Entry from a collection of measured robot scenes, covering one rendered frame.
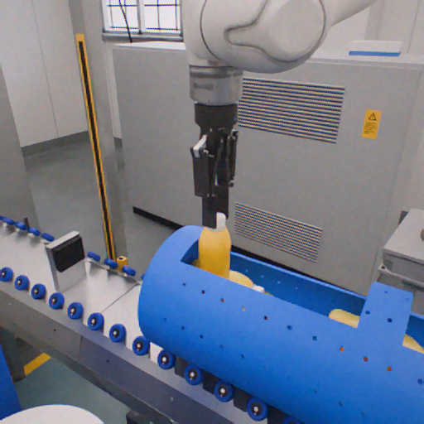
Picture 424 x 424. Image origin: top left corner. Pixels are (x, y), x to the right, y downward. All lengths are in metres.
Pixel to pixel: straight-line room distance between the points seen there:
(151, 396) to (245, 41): 0.80
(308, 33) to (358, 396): 0.51
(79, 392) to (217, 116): 1.76
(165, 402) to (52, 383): 1.33
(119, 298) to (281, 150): 1.56
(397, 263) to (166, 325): 0.68
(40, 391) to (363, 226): 1.92
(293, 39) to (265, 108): 1.97
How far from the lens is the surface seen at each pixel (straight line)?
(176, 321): 0.76
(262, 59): 0.45
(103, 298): 1.17
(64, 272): 1.20
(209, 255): 0.76
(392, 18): 3.44
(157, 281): 0.78
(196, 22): 0.59
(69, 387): 2.21
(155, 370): 0.96
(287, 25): 0.44
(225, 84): 0.63
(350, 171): 2.28
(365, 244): 2.43
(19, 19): 5.41
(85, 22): 1.31
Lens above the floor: 1.65
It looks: 27 degrees down
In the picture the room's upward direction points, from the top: straight up
